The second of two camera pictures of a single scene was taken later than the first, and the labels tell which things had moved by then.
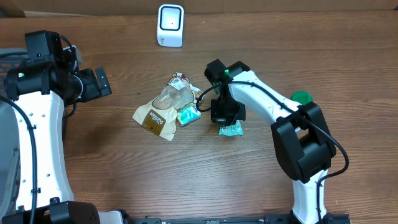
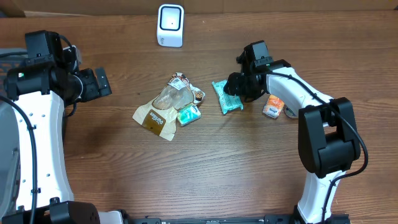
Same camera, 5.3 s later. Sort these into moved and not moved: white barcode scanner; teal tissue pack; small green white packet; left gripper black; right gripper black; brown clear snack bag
Moved: teal tissue pack; right gripper black
Not moved: white barcode scanner; left gripper black; small green white packet; brown clear snack bag
